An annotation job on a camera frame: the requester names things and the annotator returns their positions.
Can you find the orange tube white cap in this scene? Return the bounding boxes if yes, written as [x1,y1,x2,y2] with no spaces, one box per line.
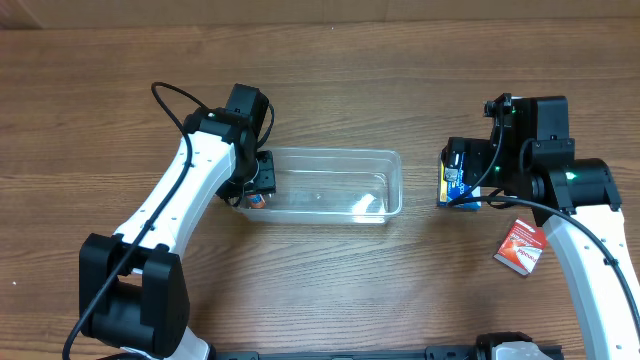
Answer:
[246,194,266,209]

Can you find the clear plastic container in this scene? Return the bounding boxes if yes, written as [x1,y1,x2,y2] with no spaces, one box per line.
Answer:
[236,147,403,225]

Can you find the blue yellow VapoDrops box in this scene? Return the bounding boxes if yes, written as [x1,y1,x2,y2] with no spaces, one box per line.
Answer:
[437,154,482,211]

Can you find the red Panadol box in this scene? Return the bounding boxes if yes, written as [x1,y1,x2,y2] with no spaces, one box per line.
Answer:
[494,218,548,276]

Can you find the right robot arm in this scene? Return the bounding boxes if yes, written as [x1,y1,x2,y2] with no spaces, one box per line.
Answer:
[484,94,639,359]

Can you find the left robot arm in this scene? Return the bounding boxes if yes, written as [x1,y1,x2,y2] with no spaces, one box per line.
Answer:
[62,84,276,359]

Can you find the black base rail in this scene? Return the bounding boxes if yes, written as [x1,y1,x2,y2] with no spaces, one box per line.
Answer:
[214,332,565,360]

